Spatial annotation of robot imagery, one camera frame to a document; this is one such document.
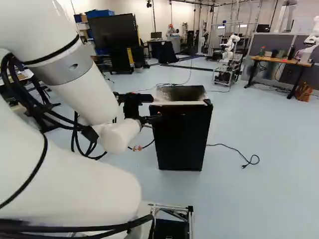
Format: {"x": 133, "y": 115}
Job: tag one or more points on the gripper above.
{"x": 131, "y": 107}

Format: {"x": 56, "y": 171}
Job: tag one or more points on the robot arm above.
{"x": 74, "y": 104}

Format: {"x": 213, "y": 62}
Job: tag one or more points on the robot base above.
{"x": 174, "y": 221}

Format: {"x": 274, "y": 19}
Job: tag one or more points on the black mini fridge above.
{"x": 182, "y": 134}

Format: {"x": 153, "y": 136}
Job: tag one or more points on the large black screen cart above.
{"x": 113, "y": 32}

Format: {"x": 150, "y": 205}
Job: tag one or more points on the white robot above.
{"x": 310, "y": 43}
{"x": 230, "y": 47}

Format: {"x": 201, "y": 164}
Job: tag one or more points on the wooden top desk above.
{"x": 279, "y": 60}

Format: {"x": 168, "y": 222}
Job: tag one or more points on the brown paper bag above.
{"x": 304, "y": 90}

